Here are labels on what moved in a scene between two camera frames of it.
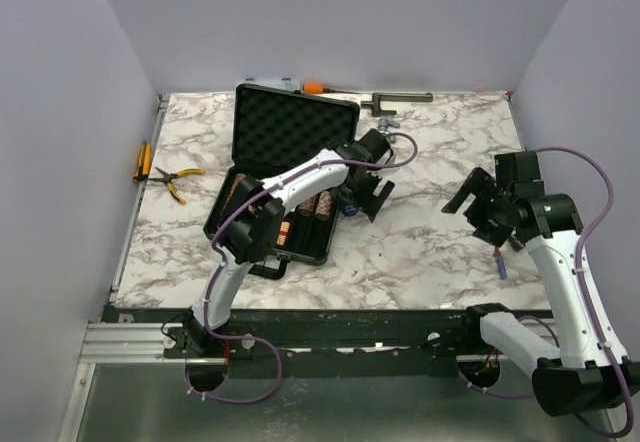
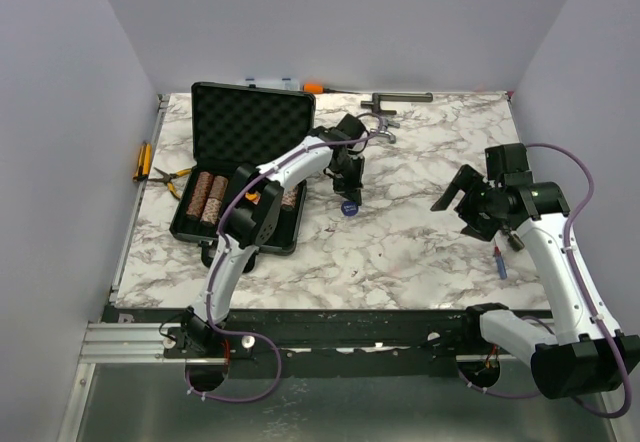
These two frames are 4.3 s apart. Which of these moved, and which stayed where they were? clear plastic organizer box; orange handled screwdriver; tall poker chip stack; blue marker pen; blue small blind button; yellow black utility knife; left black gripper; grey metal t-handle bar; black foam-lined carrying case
Moved: tall poker chip stack; left black gripper; black foam-lined carrying case
Stayed: grey metal t-handle bar; clear plastic organizer box; yellow black utility knife; blue marker pen; orange handled screwdriver; blue small blind button
